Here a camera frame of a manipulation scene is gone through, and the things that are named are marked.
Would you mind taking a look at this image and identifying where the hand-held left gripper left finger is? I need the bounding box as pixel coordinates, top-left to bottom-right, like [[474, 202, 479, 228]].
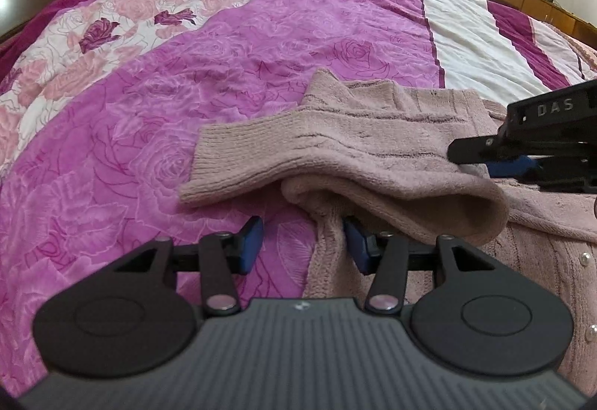
[[114, 215, 266, 316]]

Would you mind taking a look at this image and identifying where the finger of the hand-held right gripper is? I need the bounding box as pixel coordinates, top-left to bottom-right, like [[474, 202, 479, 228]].
[[487, 155, 597, 195], [447, 135, 597, 166]]

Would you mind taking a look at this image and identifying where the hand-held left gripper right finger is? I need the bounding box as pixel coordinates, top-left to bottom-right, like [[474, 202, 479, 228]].
[[343, 216, 490, 314]]

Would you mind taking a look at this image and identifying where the pink knit cardigan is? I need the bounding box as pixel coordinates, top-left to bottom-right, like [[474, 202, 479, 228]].
[[179, 67, 597, 387]]

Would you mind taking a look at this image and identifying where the floral purple bed blanket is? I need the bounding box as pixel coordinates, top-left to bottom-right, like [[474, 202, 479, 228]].
[[0, 0, 597, 401]]

